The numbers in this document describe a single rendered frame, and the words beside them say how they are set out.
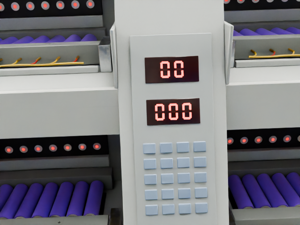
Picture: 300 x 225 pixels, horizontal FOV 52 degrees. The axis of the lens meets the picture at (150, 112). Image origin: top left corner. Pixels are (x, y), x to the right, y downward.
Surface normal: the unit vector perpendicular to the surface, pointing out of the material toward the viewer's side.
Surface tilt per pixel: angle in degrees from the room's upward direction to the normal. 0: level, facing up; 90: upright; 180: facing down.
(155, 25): 90
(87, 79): 21
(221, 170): 90
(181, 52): 90
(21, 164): 111
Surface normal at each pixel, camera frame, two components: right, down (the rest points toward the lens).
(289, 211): -0.03, -0.91
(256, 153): 0.03, 0.40
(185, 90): 0.02, 0.05
